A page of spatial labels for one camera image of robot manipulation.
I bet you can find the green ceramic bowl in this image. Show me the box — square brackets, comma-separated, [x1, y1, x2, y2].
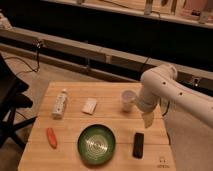
[77, 124, 116, 166]

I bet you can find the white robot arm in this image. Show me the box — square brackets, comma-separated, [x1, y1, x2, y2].
[135, 64, 213, 128]

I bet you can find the white paper cup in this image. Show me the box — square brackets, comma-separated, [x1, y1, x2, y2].
[121, 90, 136, 112]

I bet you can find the black rectangular remote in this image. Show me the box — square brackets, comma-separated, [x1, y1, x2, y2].
[132, 133, 144, 159]

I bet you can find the white rectangular block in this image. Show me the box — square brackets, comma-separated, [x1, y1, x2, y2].
[82, 98, 97, 115]

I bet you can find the white plastic bottle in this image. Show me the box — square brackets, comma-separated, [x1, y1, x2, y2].
[52, 89, 68, 119]

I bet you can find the orange carrot toy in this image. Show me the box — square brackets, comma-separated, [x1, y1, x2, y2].
[46, 128, 57, 149]

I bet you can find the wooden shelf with items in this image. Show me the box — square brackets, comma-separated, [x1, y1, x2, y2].
[46, 0, 213, 24]

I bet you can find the black office chair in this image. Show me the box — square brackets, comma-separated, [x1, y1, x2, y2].
[0, 54, 36, 149]

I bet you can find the long metal rail beam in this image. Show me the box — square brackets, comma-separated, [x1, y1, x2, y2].
[0, 27, 213, 98]

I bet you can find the black cable on floor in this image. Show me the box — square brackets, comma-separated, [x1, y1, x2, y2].
[3, 39, 45, 76]

